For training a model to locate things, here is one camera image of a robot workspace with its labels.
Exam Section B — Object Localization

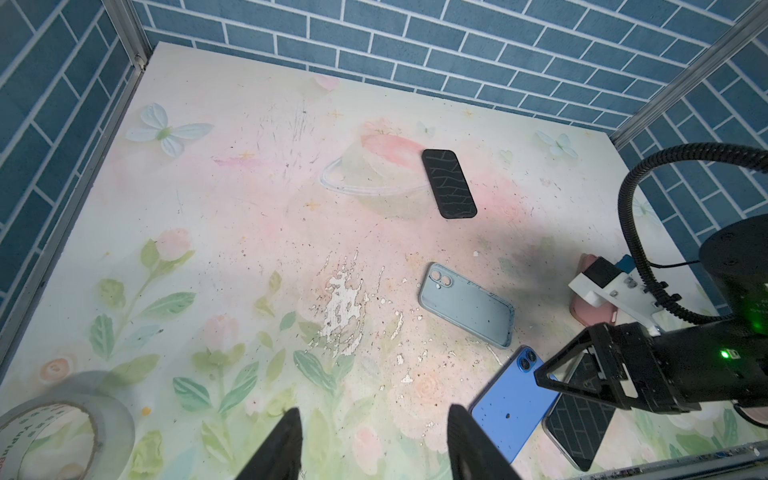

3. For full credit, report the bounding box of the dusty pink phone case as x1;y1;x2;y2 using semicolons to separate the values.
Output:
568;253;619;327

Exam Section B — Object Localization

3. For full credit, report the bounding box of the aluminium frame post left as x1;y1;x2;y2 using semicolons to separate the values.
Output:
102;0;153;72

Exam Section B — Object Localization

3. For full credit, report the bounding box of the black phone case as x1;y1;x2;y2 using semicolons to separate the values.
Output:
421;149;478;220

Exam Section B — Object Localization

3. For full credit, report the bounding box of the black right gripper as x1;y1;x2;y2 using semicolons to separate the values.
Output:
534;321;767;414

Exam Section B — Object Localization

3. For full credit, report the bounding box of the white tape roll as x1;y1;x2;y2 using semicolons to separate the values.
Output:
1;372;135;479

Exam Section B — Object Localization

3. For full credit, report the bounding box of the sage green phone case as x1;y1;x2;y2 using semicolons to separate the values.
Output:
418;263;515;348

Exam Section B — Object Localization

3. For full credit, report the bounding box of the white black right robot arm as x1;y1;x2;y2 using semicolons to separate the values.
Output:
534;216;767;414

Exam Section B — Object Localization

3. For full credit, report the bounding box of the aluminium frame post right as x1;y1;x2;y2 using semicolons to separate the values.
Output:
610;1;767;150

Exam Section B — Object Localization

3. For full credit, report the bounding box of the aluminium frame post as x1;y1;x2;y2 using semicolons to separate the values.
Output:
610;1;767;150
102;0;153;72

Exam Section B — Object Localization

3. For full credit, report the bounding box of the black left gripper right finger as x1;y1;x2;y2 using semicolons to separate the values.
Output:
447;404;521;480

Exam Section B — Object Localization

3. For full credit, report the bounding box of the black smartphone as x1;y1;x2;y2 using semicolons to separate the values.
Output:
541;353;619;473

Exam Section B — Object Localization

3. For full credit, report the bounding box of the blue smartphone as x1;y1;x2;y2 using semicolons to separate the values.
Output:
469;345;559;463

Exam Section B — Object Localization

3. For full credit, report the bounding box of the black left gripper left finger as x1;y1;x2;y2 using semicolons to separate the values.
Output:
235;407;303;480

